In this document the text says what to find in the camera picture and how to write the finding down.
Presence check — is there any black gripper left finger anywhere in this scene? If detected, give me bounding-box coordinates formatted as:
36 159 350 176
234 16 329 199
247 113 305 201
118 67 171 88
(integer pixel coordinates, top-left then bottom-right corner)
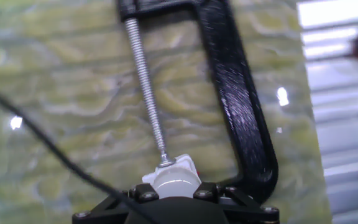
71 183 160 224

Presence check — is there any green marble pattern mat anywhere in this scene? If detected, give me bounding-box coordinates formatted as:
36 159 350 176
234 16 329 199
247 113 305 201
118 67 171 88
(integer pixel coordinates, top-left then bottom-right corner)
0 0 334 224

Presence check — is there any white LED light bulb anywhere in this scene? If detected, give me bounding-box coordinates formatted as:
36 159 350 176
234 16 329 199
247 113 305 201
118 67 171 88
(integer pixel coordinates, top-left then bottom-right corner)
151 169 202 199

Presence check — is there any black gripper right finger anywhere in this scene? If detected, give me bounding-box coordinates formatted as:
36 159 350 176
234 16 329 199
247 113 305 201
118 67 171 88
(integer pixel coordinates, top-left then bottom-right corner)
193 182 280 224

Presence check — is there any black C-clamp with steel screw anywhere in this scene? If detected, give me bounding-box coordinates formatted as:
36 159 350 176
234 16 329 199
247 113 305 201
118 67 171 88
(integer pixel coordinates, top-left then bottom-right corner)
116 0 279 203

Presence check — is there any thick wrist cable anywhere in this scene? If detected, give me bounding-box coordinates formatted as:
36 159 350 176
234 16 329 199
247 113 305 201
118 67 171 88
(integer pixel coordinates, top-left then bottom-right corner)
0 83 161 224

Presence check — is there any white plug-in lamp socket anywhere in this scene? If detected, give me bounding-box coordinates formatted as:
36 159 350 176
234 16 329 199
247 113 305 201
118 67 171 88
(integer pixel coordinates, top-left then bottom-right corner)
141 154 202 187

